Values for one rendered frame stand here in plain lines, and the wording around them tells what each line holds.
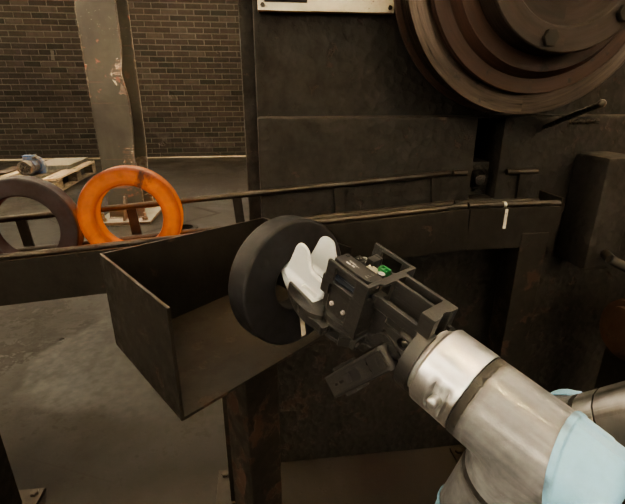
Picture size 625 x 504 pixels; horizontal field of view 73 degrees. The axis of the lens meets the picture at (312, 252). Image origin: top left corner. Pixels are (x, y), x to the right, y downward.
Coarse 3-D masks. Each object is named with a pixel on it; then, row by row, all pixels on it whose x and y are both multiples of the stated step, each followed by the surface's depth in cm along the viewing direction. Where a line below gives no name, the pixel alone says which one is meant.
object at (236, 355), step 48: (192, 240) 64; (240, 240) 69; (144, 288) 45; (192, 288) 66; (144, 336) 49; (192, 336) 60; (240, 336) 59; (192, 384) 51; (240, 384) 50; (240, 432) 66; (240, 480) 70
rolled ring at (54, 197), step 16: (16, 176) 75; (32, 176) 76; (0, 192) 74; (16, 192) 74; (32, 192) 74; (48, 192) 75; (64, 192) 78; (48, 208) 76; (64, 208) 76; (64, 224) 77; (0, 240) 78; (64, 240) 78; (80, 240) 79
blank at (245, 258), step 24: (288, 216) 50; (264, 240) 46; (288, 240) 48; (312, 240) 50; (336, 240) 53; (240, 264) 46; (264, 264) 46; (240, 288) 45; (264, 288) 47; (240, 312) 47; (264, 312) 48; (288, 312) 50; (264, 336) 48; (288, 336) 51
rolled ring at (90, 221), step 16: (96, 176) 75; (112, 176) 75; (128, 176) 76; (144, 176) 76; (160, 176) 79; (80, 192) 76; (96, 192) 76; (160, 192) 77; (80, 208) 77; (96, 208) 77; (176, 208) 79; (80, 224) 78; (96, 224) 78; (176, 224) 80; (96, 240) 79; (112, 240) 80
